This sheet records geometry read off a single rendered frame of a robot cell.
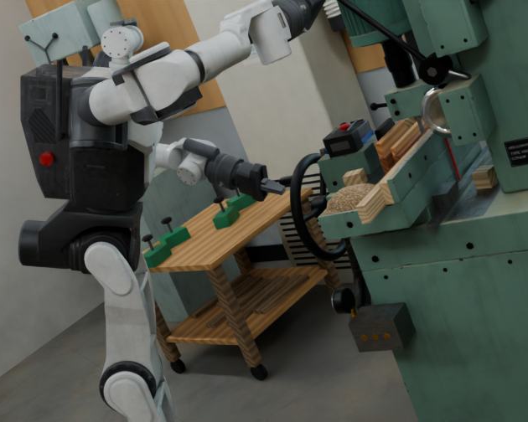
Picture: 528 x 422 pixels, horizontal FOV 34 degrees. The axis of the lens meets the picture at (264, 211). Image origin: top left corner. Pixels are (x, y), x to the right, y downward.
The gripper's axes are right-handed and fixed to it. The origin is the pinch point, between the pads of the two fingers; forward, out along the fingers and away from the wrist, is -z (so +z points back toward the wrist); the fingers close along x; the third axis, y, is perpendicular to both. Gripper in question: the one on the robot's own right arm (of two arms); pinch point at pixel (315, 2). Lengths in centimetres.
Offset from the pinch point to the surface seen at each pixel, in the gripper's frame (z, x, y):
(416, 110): -10.5, 12.1, 31.1
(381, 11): -6.5, -4.4, 12.5
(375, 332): 16, 50, 55
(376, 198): 19.7, 17.9, 37.2
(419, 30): -7.0, -5.7, 21.7
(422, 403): 8, 66, 75
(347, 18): -7.7, 2.2, 6.3
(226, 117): -171, 161, -57
